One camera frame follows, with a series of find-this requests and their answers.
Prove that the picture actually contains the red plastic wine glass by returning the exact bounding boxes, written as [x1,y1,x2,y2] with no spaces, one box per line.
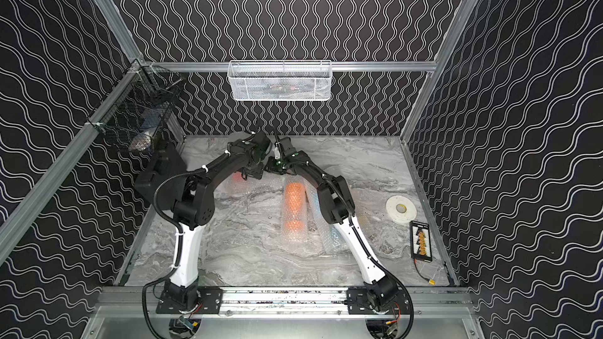
[230,171,246,190]

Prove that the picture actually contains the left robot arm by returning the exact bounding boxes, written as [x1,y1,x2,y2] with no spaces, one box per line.
[135,133,271,312]

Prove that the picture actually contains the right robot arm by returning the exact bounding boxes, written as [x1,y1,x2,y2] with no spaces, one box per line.
[265,152,414,315]

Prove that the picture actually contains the bubble wrapped orange glass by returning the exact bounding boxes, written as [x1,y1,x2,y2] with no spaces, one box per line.
[281,176,309,243]

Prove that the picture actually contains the bubble wrapped blue glass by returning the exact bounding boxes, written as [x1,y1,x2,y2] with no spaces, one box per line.
[304,181,348,254]

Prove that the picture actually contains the black speaker box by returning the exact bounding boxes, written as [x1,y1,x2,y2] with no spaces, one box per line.
[134,141,187,210]

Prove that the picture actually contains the white tape roll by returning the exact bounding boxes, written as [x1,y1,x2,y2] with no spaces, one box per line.
[386,196,417,224]

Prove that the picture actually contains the black battery charger box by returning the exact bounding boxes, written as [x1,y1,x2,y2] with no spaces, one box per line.
[410,221,433,262]

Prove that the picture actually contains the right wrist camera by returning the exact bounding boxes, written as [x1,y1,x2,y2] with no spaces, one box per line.
[273,135,297,160]

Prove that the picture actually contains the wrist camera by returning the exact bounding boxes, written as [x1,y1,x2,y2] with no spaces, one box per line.
[247,132,272,159]
[273,135,297,160]

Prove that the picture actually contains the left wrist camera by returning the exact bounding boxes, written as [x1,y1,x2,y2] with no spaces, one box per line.
[247,132,272,159]

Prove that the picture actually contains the white wire mesh basket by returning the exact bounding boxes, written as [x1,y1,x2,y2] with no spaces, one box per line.
[227,60,333,102]

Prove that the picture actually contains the black wire mesh basket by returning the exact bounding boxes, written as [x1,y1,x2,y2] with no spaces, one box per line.
[92,65,185,155]

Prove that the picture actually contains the charger cable with yellow plug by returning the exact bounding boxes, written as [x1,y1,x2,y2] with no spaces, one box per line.
[413,260,446,286]

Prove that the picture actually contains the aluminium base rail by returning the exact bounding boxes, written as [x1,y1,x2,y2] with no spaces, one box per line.
[94,287,474,320]

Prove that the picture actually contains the aluminium frame corner post left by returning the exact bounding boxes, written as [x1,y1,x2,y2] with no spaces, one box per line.
[94,0,143,61]

